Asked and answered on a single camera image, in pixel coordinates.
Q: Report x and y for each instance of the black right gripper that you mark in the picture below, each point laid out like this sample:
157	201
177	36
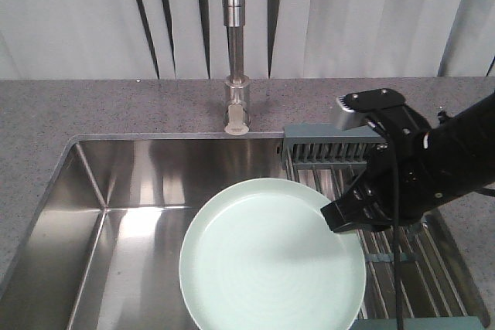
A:
412	174

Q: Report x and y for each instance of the light green round plate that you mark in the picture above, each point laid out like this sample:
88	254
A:
259	255

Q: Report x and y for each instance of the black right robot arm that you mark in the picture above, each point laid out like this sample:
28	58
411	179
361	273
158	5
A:
474	143

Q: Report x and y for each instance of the grey-blue dish drying rack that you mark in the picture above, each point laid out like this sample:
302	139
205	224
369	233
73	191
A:
437	290

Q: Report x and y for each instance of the chrome kitchen faucet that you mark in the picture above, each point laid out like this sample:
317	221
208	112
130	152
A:
237	120

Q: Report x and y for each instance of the stainless steel sink basin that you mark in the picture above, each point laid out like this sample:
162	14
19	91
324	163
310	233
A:
103	248

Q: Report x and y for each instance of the white pleated curtain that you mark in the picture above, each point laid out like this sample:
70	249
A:
186	39

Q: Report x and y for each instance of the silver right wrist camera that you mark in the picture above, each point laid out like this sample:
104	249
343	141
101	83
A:
343	114

